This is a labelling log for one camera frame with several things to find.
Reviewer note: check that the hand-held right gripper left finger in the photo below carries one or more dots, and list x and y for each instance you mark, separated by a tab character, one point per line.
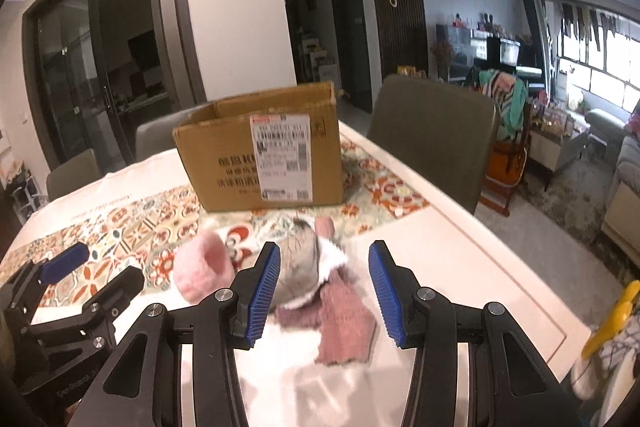
262	292

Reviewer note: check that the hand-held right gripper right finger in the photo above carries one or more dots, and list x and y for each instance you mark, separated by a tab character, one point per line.
382	292

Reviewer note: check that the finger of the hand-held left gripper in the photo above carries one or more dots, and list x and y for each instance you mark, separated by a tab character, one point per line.
62	262
117	287

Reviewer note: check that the grey mottled plush cloth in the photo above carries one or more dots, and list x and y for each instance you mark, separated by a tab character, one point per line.
300	262

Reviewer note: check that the mauve knitted cloth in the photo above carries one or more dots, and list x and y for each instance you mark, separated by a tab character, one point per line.
345	322

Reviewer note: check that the white zigzag-edged cloth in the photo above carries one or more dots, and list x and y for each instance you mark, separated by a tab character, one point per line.
334	257

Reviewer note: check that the pink fluffy sock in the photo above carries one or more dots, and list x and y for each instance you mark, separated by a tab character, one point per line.
202	267

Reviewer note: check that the cardboard box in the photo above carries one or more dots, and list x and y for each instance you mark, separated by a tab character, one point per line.
240	162

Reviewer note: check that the patterned table runner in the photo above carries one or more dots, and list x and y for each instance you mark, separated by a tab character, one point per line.
140	227

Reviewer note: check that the grey dining chair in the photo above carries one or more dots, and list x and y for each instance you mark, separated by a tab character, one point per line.
160	134
75	174

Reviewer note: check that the olive dining chair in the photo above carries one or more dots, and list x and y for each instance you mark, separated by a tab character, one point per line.
430	137

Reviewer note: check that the wooden high chair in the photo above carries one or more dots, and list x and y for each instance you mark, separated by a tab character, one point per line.
505	172

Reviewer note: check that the grey patterned rug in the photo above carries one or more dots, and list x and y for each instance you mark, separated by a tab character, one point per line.
575	207

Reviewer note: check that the dark sliding glass door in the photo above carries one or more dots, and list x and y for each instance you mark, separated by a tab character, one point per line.
100	47

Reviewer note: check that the pile of colourful clothes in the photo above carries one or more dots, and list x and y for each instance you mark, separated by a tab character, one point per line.
505	99

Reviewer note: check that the low glass side cabinet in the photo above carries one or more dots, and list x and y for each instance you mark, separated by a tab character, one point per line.
557	142

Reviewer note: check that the yellow plastic toy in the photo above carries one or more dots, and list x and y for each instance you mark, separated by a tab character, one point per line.
612	322

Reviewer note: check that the dark interior door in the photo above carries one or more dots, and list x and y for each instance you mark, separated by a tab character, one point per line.
350	32

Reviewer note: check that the storage shelf with boxes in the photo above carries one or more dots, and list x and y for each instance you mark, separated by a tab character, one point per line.
500	49

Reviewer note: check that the grey armchair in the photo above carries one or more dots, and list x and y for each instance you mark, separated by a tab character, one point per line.
602	119

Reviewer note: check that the large window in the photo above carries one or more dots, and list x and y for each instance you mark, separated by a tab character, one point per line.
595	52

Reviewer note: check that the dark slatted wall panel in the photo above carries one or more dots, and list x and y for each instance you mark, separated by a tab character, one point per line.
400	32

